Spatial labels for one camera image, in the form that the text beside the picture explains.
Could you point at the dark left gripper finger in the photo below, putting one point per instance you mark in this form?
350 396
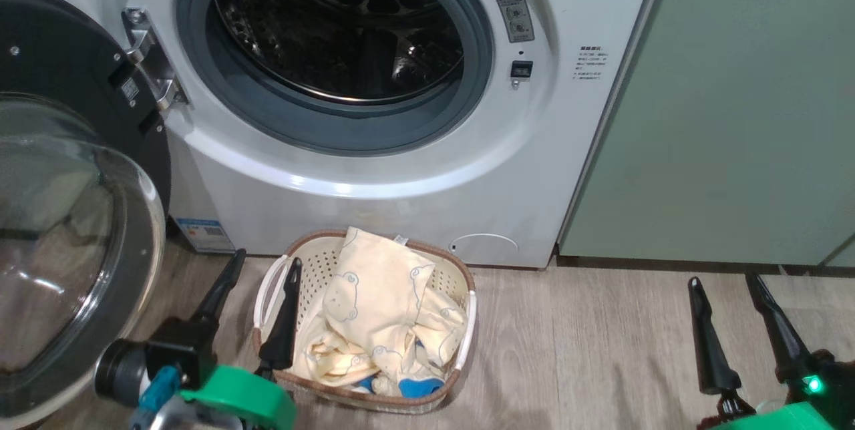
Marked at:
217 296
284 336

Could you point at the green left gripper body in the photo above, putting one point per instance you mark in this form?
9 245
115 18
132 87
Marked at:
247 396

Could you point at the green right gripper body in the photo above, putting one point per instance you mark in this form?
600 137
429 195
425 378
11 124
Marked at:
835 403

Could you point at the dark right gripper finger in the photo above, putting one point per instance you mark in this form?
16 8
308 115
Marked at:
785 346
715 356

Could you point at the cream bear print garment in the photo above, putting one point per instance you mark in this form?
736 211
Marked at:
374 290

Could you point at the cream garment with blue cuffs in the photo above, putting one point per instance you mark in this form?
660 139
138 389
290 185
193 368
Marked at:
441 333

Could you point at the black round glass washer door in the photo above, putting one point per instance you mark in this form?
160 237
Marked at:
67 49

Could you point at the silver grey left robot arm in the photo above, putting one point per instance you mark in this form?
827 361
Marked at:
120 373

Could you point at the cream perforated laundry basket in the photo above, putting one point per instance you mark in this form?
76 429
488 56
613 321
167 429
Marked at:
314 270

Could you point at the white front-load washing machine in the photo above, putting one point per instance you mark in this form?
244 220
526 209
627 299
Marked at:
401 216

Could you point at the chrome door hinge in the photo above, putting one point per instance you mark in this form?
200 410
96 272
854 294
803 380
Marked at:
150 59

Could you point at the black door latch socket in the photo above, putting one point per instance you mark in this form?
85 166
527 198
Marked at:
522 69

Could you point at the blue white energy label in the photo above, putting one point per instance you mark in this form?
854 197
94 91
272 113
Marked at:
204 236

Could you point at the round drain filter cover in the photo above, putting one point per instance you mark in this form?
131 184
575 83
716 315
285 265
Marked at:
484 246

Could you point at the pale green cabinet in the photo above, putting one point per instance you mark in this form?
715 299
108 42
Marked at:
721 116

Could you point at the grey warning sticker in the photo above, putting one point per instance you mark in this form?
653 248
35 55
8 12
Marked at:
512 9

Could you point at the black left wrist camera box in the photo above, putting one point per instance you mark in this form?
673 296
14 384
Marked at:
184 350

